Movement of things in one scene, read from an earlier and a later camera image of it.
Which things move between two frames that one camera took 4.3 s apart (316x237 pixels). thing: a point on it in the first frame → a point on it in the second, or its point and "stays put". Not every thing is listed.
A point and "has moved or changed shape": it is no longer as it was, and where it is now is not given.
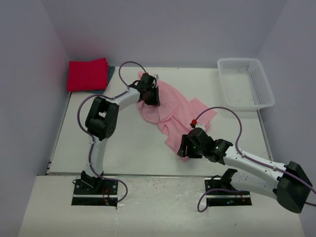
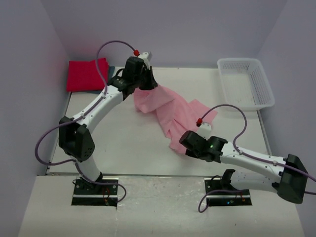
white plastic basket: [245, 84] stays put
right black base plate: [218, 199] stays put
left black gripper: [153, 95] → [150, 82]
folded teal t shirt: [110, 70] stays put
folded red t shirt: [87, 75] stays put
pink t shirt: [177, 114] has moved or changed shape
